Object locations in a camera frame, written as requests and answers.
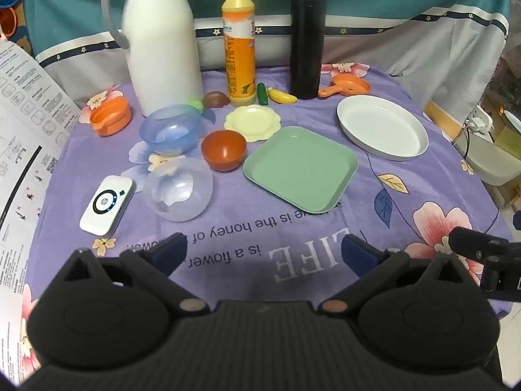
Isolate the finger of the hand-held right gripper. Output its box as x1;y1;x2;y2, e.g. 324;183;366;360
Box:
448;225;510;262

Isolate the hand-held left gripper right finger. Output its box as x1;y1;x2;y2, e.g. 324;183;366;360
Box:
321;234;482;315

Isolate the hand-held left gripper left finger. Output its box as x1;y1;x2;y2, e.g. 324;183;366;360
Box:
63;232;207;317

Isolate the green square plate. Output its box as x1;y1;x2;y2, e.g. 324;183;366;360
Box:
243;126;359;214

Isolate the blue translucent bowl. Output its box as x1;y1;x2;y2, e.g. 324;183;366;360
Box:
139;104;203;156

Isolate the white oval plate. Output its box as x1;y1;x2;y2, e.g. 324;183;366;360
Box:
336;95;429;162

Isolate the pale yellow flower-shaped plate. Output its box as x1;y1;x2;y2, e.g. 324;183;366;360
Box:
224;105;283;143

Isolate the clear plastic bowl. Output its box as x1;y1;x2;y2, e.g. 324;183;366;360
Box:
145;157;214;222

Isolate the white rounded electronic device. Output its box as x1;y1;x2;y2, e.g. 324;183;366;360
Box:
79;175;136;237

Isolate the purple floral tablecloth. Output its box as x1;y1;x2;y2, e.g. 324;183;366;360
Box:
22;63;514;377

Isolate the white plastic tub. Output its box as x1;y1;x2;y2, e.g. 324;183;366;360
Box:
453;130;517;187

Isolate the red-brown bowl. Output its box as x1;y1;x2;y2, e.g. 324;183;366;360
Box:
201;130;247;172

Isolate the gold cardboard box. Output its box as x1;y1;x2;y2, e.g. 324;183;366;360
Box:
490;102;521;144

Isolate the white power strip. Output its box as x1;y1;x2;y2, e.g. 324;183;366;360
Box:
465;105;496;134

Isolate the orange toy pot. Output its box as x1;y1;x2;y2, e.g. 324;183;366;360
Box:
90;97;132;137

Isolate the brown round toy fruit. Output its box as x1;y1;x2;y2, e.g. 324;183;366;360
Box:
202;91;231;109

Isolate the orange toy pan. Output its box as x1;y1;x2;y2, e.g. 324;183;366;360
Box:
318;74;372;98

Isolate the yellow toy banana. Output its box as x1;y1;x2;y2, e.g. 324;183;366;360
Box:
267;88;298;104

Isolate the printed instruction sheet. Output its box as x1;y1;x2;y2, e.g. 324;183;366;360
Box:
0;41;82;375

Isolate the white thermos jug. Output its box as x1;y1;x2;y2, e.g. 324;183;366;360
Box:
101;0;205;117

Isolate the black tall bottle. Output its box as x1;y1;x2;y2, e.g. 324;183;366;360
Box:
288;0;325;100

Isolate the orange detergent bottle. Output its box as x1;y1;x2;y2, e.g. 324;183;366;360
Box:
221;0;258;108

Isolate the teal and white star curtain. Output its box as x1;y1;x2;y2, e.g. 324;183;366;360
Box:
23;0;512;104

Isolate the orange plastic object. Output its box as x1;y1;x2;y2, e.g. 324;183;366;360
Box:
0;6;18;42

